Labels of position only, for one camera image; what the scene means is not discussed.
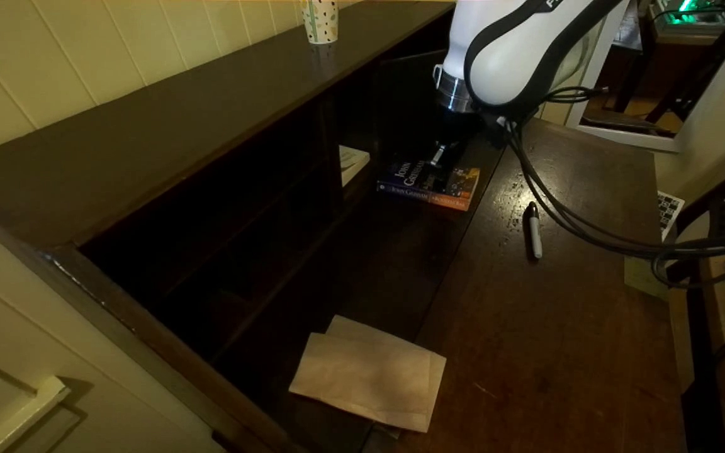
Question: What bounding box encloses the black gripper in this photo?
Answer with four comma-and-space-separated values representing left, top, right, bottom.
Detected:
407, 105, 489, 195

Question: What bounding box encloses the dark blue paperback book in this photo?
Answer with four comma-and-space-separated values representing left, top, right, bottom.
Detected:
374, 158, 484, 214

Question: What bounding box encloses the white fairy tales book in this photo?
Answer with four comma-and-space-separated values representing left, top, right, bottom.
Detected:
337, 142, 373, 188

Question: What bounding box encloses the white marker black cap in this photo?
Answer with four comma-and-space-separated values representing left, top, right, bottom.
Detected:
522, 198, 546, 265

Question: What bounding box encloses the white dotted paper cup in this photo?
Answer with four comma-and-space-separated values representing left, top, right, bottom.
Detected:
299, 0, 343, 48

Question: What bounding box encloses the dark wooden secretary desk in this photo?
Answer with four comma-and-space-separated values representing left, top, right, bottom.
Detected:
0, 0, 692, 453

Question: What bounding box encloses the small tan block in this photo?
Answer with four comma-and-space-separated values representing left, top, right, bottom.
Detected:
621, 254, 671, 300

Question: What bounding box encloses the white lattice object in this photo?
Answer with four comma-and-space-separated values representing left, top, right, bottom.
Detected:
654, 188, 687, 246

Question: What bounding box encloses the green lit computer case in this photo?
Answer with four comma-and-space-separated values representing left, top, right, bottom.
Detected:
654, 0, 725, 27

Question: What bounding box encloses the white panelled cabinet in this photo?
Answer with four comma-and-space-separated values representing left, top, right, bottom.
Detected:
0, 208, 221, 453

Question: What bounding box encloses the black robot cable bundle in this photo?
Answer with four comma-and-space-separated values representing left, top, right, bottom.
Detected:
504, 82, 725, 287

